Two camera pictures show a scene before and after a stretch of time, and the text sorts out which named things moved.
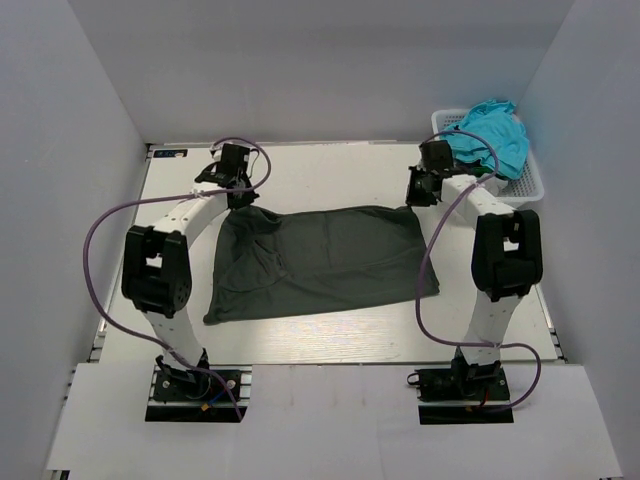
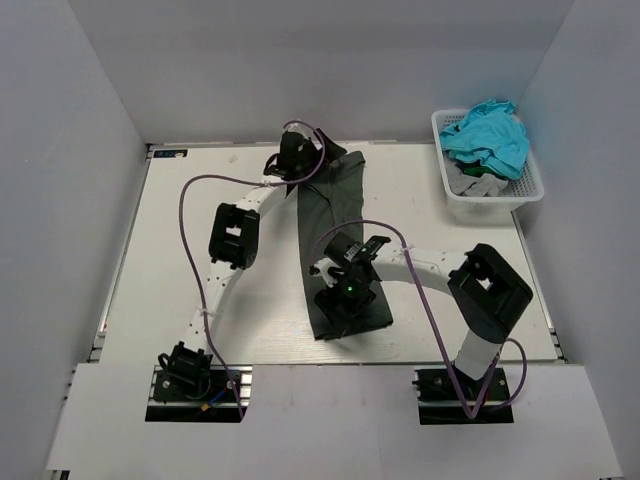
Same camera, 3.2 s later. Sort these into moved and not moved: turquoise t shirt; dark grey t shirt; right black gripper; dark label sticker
Moved: right black gripper; dark grey t shirt
Not moved: turquoise t shirt; dark label sticker
